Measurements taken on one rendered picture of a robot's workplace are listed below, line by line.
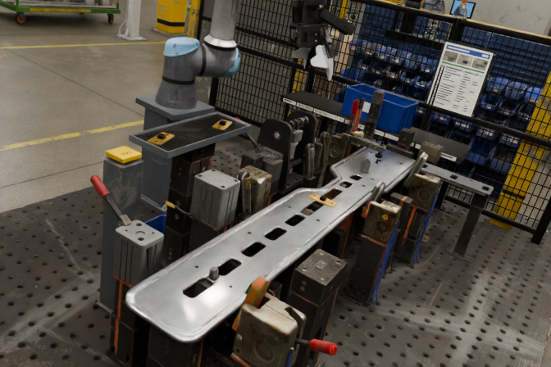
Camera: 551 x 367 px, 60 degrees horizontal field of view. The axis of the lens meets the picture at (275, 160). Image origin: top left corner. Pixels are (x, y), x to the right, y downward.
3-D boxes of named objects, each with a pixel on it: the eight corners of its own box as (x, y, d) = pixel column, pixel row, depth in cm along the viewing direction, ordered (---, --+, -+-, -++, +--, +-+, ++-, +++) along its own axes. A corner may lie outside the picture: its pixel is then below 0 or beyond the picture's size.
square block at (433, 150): (414, 225, 208) (439, 149, 195) (396, 218, 212) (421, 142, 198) (419, 219, 215) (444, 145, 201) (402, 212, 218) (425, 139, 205)
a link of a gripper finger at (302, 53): (286, 63, 137) (293, 39, 130) (305, 61, 139) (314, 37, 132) (290, 71, 136) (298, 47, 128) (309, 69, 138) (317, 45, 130)
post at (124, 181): (112, 317, 129) (121, 169, 112) (93, 303, 132) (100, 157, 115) (134, 303, 135) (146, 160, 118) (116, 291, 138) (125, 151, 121)
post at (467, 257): (471, 263, 188) (497, 198, 177) (443, 251, 193) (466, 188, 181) (473, 256, 193) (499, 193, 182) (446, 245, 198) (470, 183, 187)
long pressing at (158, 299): (200, 358, 85) (201, 351, 84) (112, 297, 94) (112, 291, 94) (421, 163, 197) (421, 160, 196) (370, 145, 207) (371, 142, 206)
